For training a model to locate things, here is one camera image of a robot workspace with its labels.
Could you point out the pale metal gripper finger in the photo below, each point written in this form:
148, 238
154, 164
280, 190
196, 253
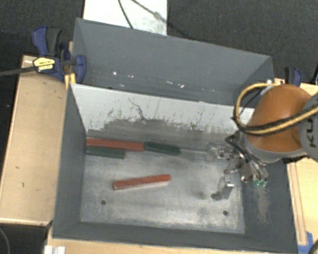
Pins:
219, 189
228, 191

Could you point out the dark green flat block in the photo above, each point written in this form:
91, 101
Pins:
162, 148
105, 152

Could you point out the grey metal bin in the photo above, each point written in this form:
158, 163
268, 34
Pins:
147, 210

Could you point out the red-brown flat block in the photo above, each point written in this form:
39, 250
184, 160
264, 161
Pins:
115, 144
141, 182

